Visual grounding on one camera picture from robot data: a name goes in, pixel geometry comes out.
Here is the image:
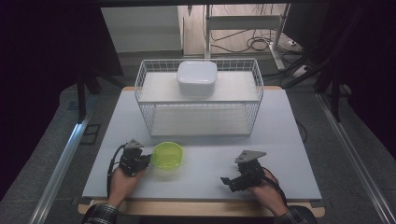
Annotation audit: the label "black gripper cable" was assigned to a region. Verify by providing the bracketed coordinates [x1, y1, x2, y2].
[106, 144, 127, 198]
[262, 167, 288, 204]

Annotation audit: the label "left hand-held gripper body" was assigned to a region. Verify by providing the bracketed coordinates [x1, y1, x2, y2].
[119, 138, 147, 177]

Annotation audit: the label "person's right hand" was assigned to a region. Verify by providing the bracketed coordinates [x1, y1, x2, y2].
[247, 173, 290, 217]

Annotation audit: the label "white cabinet panel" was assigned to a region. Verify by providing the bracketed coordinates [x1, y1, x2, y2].
[100, 6, 184, 54]

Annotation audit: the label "black metal stand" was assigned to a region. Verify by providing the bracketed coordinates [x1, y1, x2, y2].
[76, 61, 126, 123]

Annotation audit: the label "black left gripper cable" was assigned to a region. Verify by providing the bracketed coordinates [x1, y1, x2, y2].
[106, 144, 127, 198]

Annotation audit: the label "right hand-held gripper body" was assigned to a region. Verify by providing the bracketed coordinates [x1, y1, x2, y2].
[233, 149, 268, 189]

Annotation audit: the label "green translucent plastic container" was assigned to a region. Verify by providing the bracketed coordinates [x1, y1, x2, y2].
[150, 141, 185, 171]

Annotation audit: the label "aluminium rail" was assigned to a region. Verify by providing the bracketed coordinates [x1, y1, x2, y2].
[315, 92, 396, 224]
[28, 112, 92, 224]

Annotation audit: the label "black floor cables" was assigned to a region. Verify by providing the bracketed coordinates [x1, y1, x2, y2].
[210, 27, 304, 55]

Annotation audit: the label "white metal desk frame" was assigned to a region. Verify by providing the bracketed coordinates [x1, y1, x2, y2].
[203, 3, 293, 72]

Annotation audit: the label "white wire shelf rack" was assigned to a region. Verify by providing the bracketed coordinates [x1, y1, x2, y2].
[134, 58, 265, 138]

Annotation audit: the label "white plastic container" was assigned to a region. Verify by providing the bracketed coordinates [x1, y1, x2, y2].
[176, 60, 219, 97]

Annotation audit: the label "white power strip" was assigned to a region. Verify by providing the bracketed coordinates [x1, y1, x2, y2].
[291, 64, 313, 79]

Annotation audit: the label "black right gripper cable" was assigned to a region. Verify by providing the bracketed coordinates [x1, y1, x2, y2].
[262, 167, 288, 204]

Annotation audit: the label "person's left hand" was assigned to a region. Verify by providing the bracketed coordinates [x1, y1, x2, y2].
[106, 166, 148, 208]

